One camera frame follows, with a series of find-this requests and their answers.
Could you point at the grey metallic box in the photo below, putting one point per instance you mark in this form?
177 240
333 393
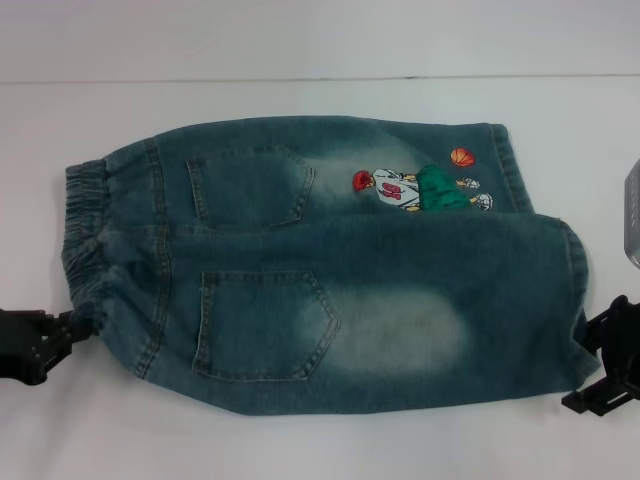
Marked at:
632 215

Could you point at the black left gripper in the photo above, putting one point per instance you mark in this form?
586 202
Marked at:
22 345

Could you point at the blue denim shorts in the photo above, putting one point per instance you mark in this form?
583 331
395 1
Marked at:
350 275

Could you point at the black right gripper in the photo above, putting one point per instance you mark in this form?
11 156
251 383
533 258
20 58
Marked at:
625 350

